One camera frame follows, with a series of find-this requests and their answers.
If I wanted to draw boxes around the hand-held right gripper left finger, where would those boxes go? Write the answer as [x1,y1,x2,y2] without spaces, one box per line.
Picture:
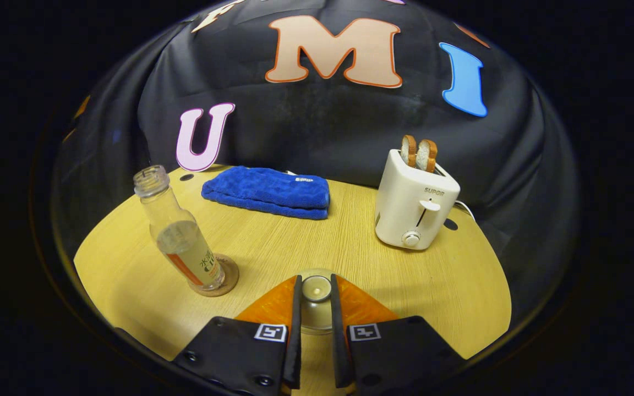
[173,274,303,396]

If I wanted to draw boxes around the white toaster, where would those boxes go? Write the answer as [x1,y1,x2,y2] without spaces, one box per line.
[374,148,461,251]

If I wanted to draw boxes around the black backdrop cloth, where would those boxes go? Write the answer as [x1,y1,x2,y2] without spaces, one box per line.
[53,0,580,331]

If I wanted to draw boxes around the cream teacup lid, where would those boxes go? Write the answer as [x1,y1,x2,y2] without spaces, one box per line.
[298,268,334,335]

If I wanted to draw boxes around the clear plastic water bottle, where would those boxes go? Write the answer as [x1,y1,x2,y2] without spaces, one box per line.
[133,164,227,292]

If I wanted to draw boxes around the round wooden coaster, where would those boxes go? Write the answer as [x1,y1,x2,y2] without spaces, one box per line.
[190,253,240,298]

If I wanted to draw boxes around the white toaster cable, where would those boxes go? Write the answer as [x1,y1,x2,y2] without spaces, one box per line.
[452,200,478,222]

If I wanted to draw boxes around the blue folded towel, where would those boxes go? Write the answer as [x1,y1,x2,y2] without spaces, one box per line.
[201,166,331,221]

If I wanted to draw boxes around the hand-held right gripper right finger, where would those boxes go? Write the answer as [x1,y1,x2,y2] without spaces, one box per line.
[330,274,466,396]

